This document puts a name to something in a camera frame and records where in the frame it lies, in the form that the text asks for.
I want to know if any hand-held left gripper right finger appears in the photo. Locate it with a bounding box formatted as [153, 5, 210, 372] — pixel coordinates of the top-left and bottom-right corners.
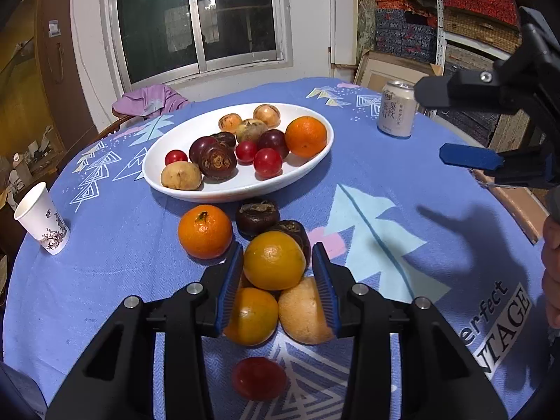
[311, 241, 510, 420]

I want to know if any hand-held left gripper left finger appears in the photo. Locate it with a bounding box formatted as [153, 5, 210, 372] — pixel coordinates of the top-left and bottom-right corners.
[45, 241, 245, 420]

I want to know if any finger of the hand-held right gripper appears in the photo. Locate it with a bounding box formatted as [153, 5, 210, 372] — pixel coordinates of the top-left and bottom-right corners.
[439, 142, 556, 190]
[413, 69, 532, 112]

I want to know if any large tan round fruit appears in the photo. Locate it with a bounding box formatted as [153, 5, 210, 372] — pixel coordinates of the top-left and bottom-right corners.
[278, 276, 335, 345]

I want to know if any yellow orange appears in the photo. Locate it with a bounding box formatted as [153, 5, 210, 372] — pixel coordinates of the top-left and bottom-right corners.
[223, 287, 280, 345]
[243, 231, 307, 291]

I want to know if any orange tangerine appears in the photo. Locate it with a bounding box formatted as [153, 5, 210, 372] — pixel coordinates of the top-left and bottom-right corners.
[285, 116, 328, 159]
[177, 205, 233, 260]

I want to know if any white oval plate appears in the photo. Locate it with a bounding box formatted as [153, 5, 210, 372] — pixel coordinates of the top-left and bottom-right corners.
[142, 102, 334, 203]

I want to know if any tan oval fruit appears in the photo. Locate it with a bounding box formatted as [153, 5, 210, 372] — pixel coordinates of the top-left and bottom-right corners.
[160, 161, 203, 190]

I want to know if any dark red plum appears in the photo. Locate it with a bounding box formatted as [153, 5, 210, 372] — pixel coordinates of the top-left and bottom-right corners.
[257, 129, 289, 158]

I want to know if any person's right hand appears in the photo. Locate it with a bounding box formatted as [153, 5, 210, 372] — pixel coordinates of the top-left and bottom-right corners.
[541, 216, 560, 329]

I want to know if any white metal shelf rack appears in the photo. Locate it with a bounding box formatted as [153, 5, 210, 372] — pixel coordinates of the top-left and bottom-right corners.
[431, 0, 526, 79]

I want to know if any white drink can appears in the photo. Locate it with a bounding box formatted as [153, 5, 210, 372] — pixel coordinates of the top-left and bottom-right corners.
[377, 80, 416, 138]

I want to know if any brown cardboard box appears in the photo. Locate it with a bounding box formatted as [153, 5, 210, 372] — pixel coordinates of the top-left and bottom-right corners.
[470, 168, 550, 246]

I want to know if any blue printed tablecloth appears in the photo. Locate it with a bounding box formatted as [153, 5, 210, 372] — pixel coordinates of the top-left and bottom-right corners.
[2, 76, 552, 420]

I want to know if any green marbled panel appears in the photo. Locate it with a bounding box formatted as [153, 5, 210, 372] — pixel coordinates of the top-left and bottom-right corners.
[355, 0, 378, 68]

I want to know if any white leaning board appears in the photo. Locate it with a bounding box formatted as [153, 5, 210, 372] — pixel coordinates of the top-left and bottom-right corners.
[326, 0, 357, 73]

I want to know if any dark purple plum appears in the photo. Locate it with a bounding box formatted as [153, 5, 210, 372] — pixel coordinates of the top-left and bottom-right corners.
[189, 136, 219, 163]

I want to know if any small tan round fruit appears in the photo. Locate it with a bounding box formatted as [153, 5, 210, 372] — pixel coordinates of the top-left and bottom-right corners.
[235, 118, 268, 143]
[253, 104, 281, 127]

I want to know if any wooden armchair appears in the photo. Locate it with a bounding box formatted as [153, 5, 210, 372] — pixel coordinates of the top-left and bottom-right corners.
[96, 114, 145, 141]

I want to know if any white printed paper cup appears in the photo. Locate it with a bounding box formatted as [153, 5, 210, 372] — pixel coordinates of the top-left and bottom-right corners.
[14, 181, 71, 254]

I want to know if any purple garment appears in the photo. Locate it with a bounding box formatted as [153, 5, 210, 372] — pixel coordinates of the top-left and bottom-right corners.
[111, 84, 191, 119]

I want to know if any wooden glass cabinet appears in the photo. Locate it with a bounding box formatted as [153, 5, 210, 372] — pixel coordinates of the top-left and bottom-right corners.
[0, 0, 99, 176]

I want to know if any sliding glass window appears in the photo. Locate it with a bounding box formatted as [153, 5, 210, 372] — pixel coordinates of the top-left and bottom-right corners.
[100, 0, 293, 90]

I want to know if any wooden picture frame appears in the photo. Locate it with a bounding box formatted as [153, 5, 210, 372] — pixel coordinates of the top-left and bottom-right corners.
[353, 50, 445, 97]

